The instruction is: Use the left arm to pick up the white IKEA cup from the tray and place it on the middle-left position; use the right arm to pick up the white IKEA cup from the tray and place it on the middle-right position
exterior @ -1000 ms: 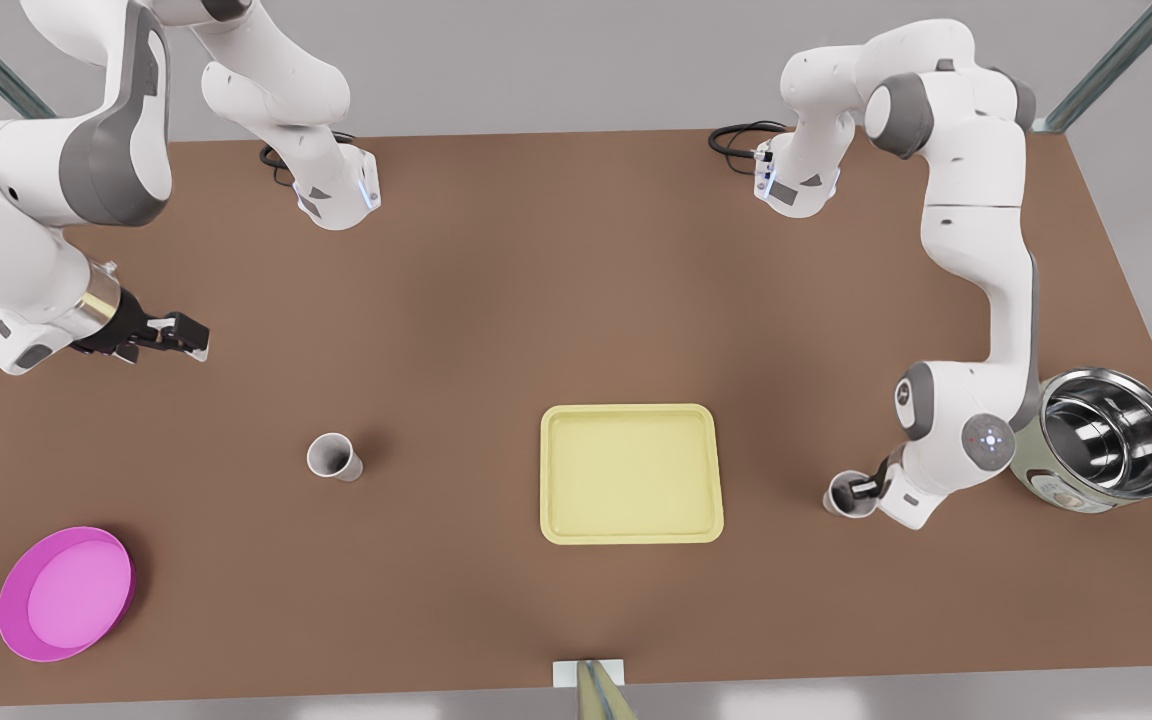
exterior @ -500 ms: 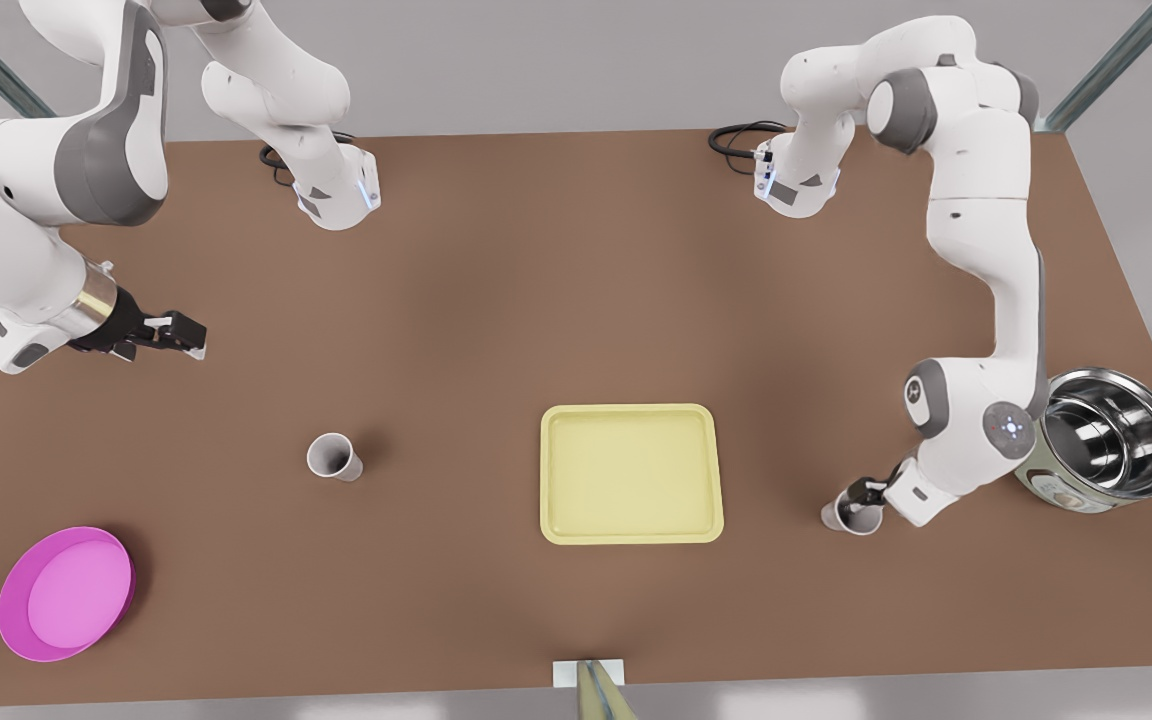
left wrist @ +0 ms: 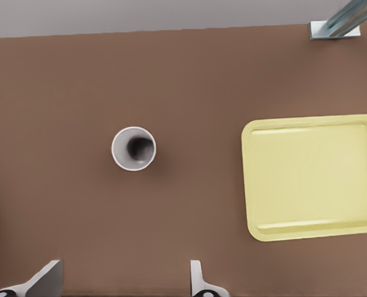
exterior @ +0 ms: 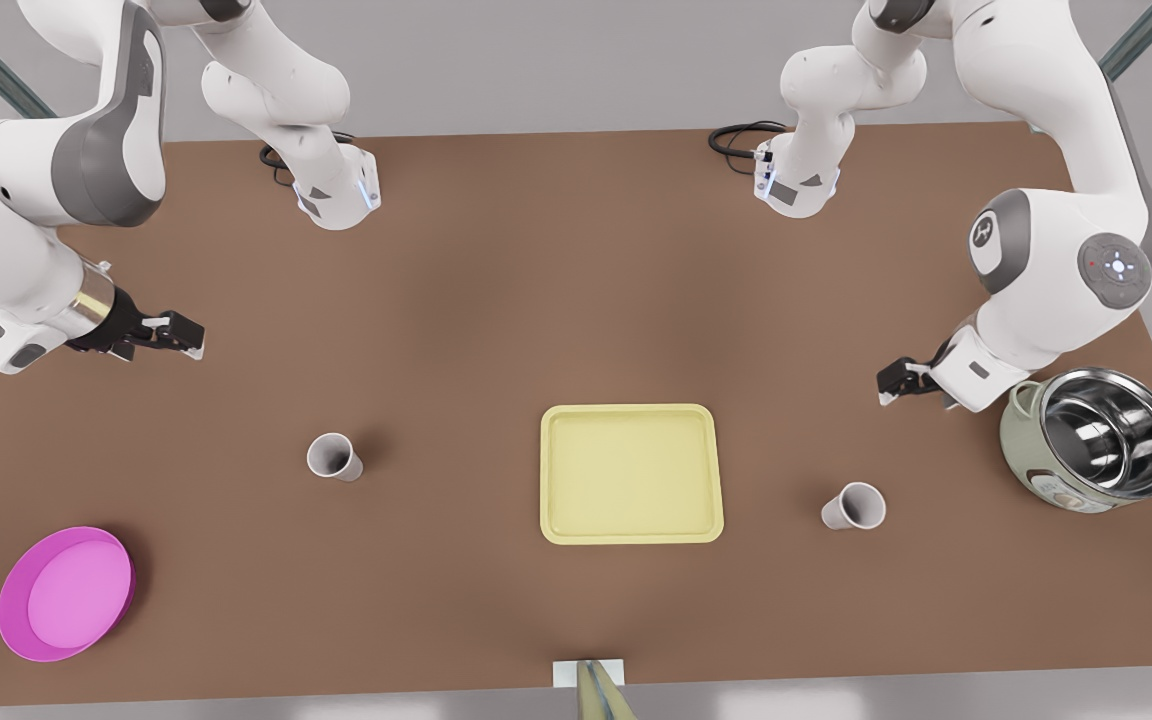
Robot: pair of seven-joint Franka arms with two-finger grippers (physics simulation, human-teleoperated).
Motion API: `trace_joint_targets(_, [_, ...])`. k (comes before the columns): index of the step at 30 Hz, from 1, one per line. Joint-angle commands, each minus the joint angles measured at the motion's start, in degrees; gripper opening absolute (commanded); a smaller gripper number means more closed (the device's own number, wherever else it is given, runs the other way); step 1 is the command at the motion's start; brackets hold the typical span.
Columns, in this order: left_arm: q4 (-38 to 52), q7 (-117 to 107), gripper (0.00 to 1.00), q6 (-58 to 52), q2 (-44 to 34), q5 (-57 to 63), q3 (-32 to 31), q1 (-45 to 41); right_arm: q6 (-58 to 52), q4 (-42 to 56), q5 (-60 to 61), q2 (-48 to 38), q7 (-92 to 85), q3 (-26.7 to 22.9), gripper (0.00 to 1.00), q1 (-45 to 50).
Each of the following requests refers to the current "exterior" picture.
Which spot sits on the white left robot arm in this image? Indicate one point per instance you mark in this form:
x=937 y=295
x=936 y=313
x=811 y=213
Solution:
x=1036 y=250

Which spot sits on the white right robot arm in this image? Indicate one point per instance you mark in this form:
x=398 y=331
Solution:
x=6 y=200

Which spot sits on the white IKEA cup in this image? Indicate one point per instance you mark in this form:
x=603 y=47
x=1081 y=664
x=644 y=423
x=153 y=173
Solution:
x=336 y=462
x=851 y=508

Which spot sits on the pale yellow tray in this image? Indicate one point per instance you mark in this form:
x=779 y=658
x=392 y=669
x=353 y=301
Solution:
x=631 y=475

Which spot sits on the green pot with steel inside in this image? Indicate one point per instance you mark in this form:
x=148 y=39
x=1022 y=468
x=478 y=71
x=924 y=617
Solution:
x=1101 y=440

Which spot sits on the pink plate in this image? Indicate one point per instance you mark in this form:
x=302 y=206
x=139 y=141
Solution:
x=66 y=595

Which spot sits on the silver post foot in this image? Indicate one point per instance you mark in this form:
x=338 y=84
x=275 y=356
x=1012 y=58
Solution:
x=566 y=673

